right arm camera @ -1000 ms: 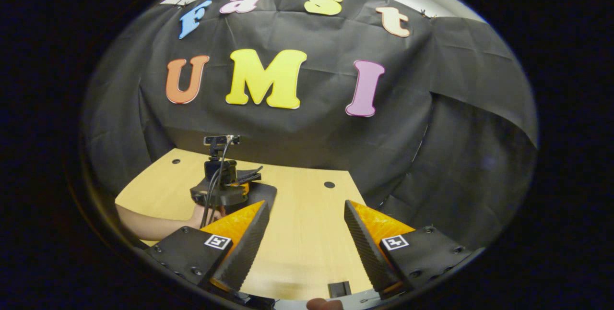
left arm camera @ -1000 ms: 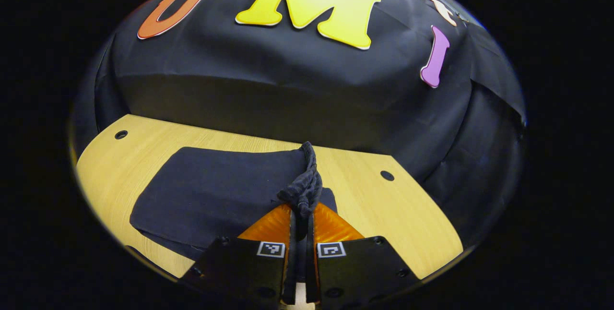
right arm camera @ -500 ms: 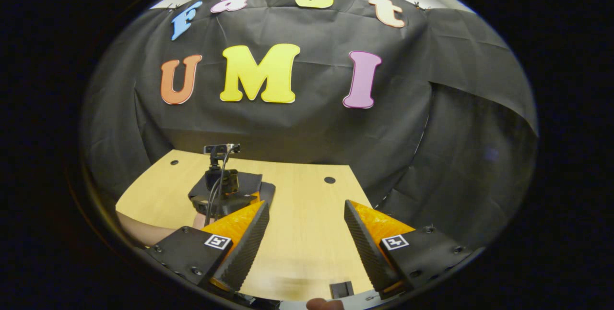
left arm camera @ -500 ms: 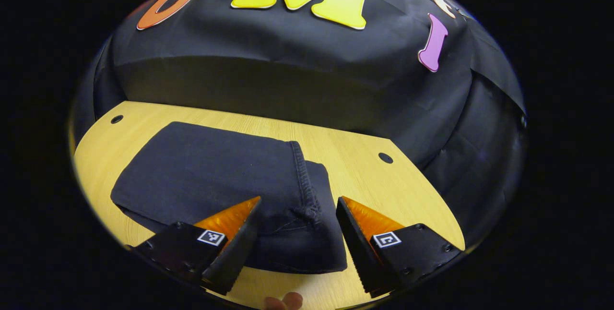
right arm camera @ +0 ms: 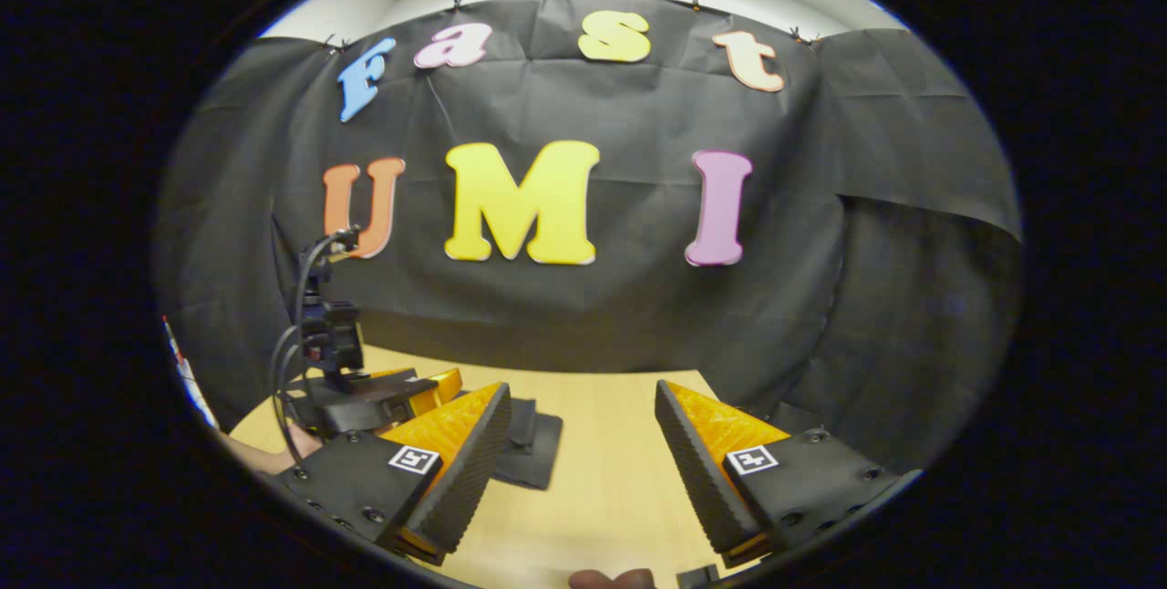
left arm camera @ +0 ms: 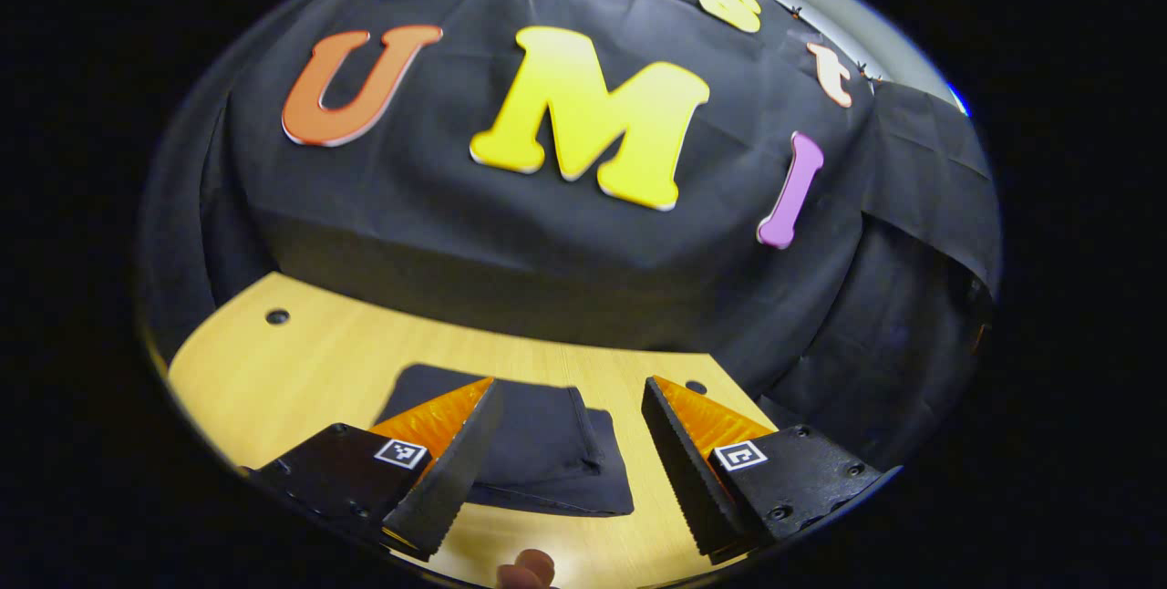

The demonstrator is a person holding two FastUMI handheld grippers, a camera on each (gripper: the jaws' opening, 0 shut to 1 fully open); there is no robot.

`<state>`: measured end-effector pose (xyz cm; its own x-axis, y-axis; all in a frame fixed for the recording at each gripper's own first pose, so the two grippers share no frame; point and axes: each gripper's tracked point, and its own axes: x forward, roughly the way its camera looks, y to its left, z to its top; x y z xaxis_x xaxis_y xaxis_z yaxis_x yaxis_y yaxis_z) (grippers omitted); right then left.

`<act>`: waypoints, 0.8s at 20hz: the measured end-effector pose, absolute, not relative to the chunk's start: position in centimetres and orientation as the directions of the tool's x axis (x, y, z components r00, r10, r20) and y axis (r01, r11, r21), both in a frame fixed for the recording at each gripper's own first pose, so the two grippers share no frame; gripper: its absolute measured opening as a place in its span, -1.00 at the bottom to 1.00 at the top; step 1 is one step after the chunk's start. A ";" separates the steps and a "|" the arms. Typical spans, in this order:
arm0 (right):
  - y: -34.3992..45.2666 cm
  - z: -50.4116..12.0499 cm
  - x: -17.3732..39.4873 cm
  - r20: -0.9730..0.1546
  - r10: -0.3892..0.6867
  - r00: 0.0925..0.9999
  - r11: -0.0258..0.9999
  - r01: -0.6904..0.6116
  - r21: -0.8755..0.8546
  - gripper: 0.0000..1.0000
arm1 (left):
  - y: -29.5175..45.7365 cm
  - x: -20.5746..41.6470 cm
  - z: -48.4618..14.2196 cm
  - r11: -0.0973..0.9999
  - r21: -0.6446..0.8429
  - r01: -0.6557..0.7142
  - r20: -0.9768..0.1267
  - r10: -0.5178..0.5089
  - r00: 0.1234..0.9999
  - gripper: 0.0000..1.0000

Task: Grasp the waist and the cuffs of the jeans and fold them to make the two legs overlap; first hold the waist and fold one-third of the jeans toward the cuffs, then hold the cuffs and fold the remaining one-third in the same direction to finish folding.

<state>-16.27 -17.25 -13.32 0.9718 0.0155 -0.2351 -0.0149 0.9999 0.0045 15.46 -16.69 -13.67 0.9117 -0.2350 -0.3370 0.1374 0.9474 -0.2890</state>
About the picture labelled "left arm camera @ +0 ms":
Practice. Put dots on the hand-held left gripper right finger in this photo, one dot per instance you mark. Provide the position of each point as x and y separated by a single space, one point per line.
679 461

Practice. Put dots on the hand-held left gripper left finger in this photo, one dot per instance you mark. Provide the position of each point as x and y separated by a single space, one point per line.
456 470

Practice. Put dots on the dark grey jeans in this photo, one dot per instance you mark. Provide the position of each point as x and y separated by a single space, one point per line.
547 452

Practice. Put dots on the black backdrop cloth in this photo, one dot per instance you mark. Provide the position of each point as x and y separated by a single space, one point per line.
456 233

